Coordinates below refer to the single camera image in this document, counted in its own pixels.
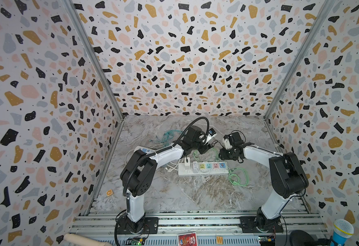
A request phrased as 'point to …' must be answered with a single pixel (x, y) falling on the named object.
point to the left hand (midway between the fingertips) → (211, 140)
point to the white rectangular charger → (195, 167)
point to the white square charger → (187, 163)
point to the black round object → (298, 238)
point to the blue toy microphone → (342, 230)
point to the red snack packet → (188, 239)
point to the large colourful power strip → (207, 168)
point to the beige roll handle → (79, 240)
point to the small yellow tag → (219, 240)
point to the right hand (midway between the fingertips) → (222, 154)
